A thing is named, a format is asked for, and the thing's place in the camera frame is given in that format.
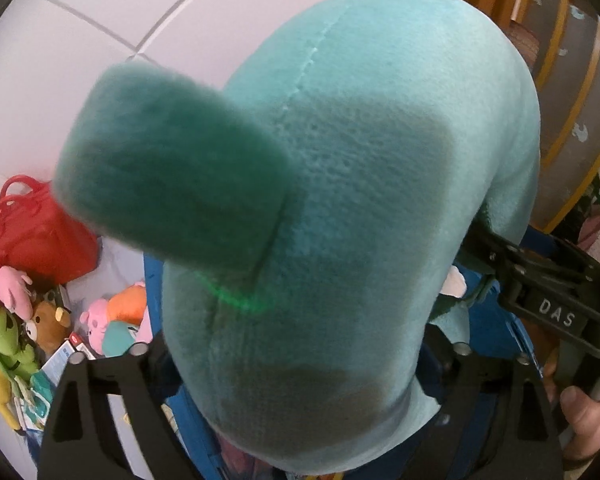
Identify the teal U-shaped neck pillow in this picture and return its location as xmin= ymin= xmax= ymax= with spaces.
xmin=52 ymin=0 xmax=540 ymax=474

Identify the teal white snack bag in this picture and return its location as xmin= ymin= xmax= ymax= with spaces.
xmin=21 ymin=370 xmax=55 ymax=431

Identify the person right hand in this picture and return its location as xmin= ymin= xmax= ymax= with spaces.
xmin=543 ymin=351 xmax=600 ymax=462

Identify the blue plastic storage crate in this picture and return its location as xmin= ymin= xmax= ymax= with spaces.
xmin=142 ymin=224 xmax=541 ymax=480

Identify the blue white flat box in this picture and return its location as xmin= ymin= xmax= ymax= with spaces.
xmin=41 ymin=340 xmax=76 ymax=386

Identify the white plush toy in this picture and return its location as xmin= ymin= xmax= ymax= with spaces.
xmin=440 ymin=266 xmax=467 ymax=299

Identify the white red cardboard box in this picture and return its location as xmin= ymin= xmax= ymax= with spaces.
xmin=68 ymin=334 xmax=96 ymax=360

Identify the pink pig plush teal shirt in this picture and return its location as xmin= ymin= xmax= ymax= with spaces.
xmin=80 ymin=298 xmax=152 ymax=358

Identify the brown bear plush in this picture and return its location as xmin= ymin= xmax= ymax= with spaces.
xmin=26 ymin=300 xmax=72 ymax=358

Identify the green frog plush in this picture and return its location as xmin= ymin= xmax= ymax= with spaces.
xmin=0 ymin=307 xmax=40 ymax=382

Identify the orange pink plush toy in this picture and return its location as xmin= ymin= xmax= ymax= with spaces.
xmin=106 ymin=282 xmax=147 ymax=326

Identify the pink red plush doll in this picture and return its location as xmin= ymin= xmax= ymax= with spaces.
xmin=0 ymin=263 xmax=33 ymax=321

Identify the red handbag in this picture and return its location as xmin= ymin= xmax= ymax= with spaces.
xmin=0 ymin=174 xmax=99 ymax=285

